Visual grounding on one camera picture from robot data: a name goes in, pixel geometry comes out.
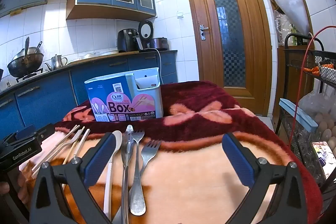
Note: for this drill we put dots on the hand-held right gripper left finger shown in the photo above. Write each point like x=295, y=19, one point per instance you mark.
x=101, y=158

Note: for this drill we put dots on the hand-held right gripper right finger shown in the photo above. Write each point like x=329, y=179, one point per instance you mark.
x=237, y=158

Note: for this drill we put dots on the white plastic spoon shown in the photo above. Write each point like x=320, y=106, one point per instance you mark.
x=117, y=140

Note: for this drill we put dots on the white utensil holder box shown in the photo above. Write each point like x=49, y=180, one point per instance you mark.
x=118, y=98

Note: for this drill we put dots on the person's left hand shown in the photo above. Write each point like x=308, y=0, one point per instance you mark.
x=21, y=184

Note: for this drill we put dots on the dark red patterned blanket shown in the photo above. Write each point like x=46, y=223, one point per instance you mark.
x=197, y=187

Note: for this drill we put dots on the blue lower kitchen cabinets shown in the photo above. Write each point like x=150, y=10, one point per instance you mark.
x=47, y=100

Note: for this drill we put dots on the gas stove burner stand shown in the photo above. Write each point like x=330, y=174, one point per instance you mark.
x=29, y=77

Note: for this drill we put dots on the clear container with blue lid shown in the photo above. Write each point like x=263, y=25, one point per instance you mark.
x=296, y=113

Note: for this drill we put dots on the black wok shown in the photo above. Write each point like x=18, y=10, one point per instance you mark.
x=23, y=65

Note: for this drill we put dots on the smartphone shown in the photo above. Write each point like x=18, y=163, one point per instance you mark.
x=324, y=158

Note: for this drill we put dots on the metal kettle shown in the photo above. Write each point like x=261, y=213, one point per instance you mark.
x=56, y=62

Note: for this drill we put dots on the wooden shelf unit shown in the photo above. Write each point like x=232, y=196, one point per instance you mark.
x=282, y=77

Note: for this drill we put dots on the pile of eggs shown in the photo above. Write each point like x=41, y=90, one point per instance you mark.
x=326, y=132

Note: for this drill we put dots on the wooden door with glass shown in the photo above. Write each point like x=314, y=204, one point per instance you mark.
x=207, y=69

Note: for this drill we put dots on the metal spatula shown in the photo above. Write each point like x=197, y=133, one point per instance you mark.
x=26, y=47

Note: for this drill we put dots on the metal ladle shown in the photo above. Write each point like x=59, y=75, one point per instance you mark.
x=38, y=47

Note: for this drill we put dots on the clear glass bowl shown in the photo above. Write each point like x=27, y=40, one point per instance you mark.
x=92, y=55

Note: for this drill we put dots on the black air fryer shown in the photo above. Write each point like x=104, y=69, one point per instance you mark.
x=126, y=40

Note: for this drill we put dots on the white bowl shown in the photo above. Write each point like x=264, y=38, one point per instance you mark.
x=328, y=71

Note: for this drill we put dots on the dark pressure cooker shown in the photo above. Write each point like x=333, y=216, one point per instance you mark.
x=159, y=43

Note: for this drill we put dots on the green bottle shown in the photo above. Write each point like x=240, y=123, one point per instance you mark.
x=293, y=35

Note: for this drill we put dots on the rice cooker with open lid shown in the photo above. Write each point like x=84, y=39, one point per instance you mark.
x=145, y=29

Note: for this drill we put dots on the clear bag with white contents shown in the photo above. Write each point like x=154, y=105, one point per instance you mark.
x=282, y=27

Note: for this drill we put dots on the white plastic bag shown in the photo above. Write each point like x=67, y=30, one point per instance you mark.
x=291, y=3

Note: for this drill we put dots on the white light switch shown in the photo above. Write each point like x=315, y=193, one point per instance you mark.
x=180, y=14

